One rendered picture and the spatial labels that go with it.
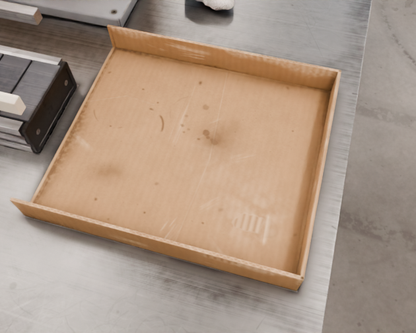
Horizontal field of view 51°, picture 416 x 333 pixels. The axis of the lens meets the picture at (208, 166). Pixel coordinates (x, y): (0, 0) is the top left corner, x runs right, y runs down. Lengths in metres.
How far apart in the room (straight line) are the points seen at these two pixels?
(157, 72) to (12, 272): 0.29
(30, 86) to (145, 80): 0.14
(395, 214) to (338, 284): 0.30
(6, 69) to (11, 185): 0.14
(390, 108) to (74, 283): 1.41
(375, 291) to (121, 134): 1.01
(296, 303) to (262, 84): 0.27
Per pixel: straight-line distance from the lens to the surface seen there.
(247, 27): 0.64
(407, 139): 1.65
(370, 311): 1.36
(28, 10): 0.51
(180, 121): 0.53
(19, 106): 0.50
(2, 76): 0.57
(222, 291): 0.45
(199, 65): 0.59
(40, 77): 0.55
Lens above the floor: 1.27
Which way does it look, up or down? 60 degrees down
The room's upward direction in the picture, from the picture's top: 2 degrees counter-clockwise
